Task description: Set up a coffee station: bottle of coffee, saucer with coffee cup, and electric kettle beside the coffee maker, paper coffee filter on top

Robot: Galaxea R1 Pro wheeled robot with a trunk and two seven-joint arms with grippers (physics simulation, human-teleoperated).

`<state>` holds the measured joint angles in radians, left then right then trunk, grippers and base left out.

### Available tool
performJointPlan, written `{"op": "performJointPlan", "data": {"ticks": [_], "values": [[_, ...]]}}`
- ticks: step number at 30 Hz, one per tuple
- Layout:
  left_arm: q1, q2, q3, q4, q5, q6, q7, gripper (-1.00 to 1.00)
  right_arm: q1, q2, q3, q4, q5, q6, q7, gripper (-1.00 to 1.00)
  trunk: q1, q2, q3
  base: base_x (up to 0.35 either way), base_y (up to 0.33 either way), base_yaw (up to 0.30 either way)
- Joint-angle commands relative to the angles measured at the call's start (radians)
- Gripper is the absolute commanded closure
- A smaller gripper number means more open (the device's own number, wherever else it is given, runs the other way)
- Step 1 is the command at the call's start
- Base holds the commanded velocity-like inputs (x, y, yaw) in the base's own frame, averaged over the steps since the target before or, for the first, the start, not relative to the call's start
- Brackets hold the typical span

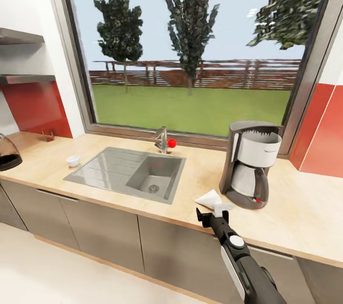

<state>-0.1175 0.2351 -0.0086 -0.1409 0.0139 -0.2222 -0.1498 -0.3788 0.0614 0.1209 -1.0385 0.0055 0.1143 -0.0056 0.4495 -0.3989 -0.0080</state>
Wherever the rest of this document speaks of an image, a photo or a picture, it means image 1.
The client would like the paper coffee filter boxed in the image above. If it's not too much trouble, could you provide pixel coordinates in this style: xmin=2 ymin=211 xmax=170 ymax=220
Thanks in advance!
xmin=195 ymin=189 xmax=223 ymax=208

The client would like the electric kettle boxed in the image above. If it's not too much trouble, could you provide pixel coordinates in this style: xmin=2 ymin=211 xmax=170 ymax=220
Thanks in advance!
xmin=0 ymin=135 xmax=23 ymax=171

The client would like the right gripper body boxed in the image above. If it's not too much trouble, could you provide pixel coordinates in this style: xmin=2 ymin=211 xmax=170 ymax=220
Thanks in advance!
xmin=202 ymin=211 xmax=229 ymax=233

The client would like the coffee cup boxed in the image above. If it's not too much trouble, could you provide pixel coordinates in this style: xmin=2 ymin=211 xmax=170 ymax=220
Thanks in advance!
xmin=66 ymin=156 xmax=80 ymax=167

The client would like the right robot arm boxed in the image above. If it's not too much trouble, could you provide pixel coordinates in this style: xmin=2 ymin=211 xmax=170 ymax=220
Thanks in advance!
xmin=196 ymin=202 xmax=287 ymax=304

